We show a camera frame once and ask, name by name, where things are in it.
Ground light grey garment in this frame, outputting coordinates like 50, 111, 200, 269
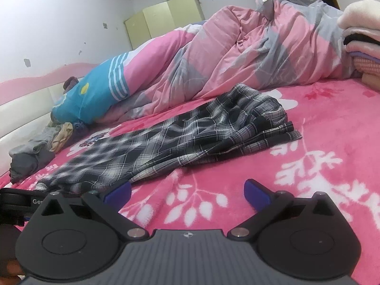
9, 122, 64, 159

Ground beige garment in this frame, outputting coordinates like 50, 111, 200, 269
49, 122, 74, 152

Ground pink grey quilt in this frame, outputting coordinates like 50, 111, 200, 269
95, 0, 361, 125

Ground pink floral blanket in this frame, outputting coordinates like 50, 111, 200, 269
0, 79, 380, 285

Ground black white plaid pants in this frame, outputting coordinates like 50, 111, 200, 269
36, 84, 303, 192

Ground stack of folded clothes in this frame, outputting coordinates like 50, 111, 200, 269
337, 0, 380, 88

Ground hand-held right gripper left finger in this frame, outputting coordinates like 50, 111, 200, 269
41, 181, 149, 238

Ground cream wardrobe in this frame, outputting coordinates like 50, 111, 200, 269
124, 0, 206, 51

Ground teal pink striped duvet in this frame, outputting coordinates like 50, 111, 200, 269
51, 21, 208, 125

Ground maroon garment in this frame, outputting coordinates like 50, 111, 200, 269
62, 76, 81, 92

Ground dark grey garment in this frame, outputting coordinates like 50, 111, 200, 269
9, 148, 57, 185

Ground navy blue garment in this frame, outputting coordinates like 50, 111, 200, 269
71, 120, 90, 134

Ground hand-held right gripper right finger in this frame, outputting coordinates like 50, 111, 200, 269
228, 179, 337, 239

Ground person's left hand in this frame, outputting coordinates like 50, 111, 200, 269
4, 258, 26, 277

